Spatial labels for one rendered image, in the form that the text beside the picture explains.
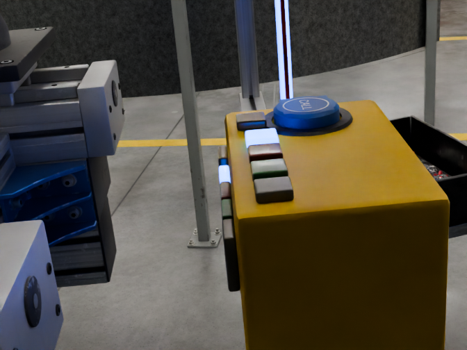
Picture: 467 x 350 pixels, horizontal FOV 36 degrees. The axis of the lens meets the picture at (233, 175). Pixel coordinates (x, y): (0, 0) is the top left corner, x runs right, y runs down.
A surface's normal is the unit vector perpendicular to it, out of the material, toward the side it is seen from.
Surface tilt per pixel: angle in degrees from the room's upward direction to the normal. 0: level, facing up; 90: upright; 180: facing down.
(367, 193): 0
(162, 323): 0
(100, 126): 90
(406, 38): 90
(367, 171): 0
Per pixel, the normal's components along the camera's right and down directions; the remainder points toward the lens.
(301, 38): 0.34, 0.33
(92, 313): -0.08, -0.92
